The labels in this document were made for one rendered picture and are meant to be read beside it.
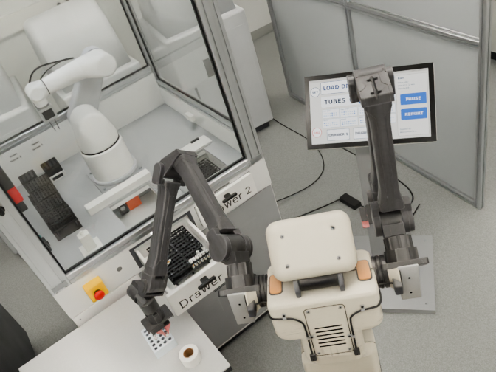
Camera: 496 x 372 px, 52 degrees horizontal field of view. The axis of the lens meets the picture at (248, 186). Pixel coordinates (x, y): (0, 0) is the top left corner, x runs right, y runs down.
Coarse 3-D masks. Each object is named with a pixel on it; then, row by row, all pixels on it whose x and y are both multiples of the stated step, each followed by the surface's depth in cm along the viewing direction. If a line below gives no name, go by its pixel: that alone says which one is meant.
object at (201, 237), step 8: (184, 216) 218; (176, 224) 212; (184, 224) 214; (192, 224) 209; (192, 232) 214; (200, 232) 204; (200, 240) 209; (144, 248) 208; (208, 248) 204; (144, 256) 209; (144, 264) 201; (208, 264) 198; (168, 280) 196; (184, 280) 194; (168, 288) 186
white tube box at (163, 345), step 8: (144, 328) 187; (144, 336) 184; (152, 336) 183; (160, 336) 184; (168, 336) 181; (152, 344) 180; (160, 344) 180; (168, 344) 179; (176, 344) 181; (160, 352) 179
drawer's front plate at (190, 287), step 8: (216, 264) 185; (224, 264) 187; (200, 272) 183; (208, 272) 184; (216, 272) 186; (224, 272) 189; (192, 280) 181; (224, 280) 191; (176, 288) 180; (184, 288) 180; (192, 288) 182; (168, 296) 178; (176, 296) 180; (184, 296) 182; (192, 296) 184; (200, 296) 187; (176, 304) 181; (184, 304) 184; (192, 304) 186; (176, 312) 183
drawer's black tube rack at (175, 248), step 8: (176, 232) 207; (184, 232) 206; (176, 240) 204; (184, 240) 207; (192, 240) 201; (168, 248) 201; (176, 248) 201; (184, 248) 200; (192, 248) 197; (200, 248) 196; (168, 256) 197; (176, 256) 196; (184, 256) 195; (192, 256) 194; (168, 264) 194; (176, 264) 194; (184, 264) 192; (200, 264) 194; (168, 272) 191; (184, 272) 193; (192, 272) 193; (176, 280) 190
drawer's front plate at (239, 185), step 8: (248, 176) 219; (232, 184) 217; (240, 184) 219; (248, 184) 221; (224, 192) 215; (232, 192) 218; (240, 192) 221; (256, 192) 226; (240, 200) 222; (224, 208) 219; (200, 216) 213
